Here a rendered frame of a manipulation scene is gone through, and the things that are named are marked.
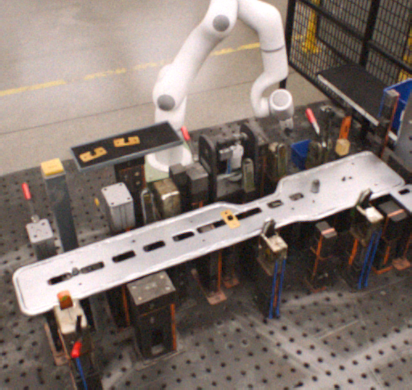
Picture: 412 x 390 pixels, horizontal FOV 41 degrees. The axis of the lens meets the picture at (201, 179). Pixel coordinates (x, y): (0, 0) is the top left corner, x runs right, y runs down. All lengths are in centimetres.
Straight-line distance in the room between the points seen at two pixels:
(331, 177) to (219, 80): 258
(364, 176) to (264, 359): 75
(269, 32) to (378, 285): 99
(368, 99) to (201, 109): 193
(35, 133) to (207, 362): 261
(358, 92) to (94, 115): 224
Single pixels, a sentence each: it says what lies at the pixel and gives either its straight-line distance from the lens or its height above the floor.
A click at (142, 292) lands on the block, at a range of 163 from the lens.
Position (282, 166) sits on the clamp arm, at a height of 102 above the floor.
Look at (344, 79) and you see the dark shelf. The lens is 260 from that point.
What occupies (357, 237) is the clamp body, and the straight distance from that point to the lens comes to 197.
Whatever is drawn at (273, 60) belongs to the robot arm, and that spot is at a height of 133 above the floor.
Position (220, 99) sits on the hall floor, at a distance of 429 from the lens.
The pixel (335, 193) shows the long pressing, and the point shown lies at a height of 100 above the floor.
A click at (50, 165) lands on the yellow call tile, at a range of 188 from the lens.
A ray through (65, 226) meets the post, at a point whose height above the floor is 90.
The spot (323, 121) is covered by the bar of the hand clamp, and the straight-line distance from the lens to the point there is 205.
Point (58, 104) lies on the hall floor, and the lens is 436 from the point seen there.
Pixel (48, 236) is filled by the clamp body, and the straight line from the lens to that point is 178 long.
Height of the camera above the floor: 231
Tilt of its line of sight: 41 degrees down
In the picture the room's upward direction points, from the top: straight up
